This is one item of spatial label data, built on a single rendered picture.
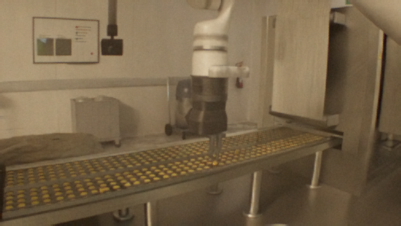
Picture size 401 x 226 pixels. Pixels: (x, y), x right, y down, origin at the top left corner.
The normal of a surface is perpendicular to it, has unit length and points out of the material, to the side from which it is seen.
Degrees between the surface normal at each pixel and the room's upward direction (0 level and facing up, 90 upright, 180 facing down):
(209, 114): 87
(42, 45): 90
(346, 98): 90
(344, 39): 90
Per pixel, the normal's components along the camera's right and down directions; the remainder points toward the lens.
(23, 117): 0.58, 0.15
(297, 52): -0.82, 0.08
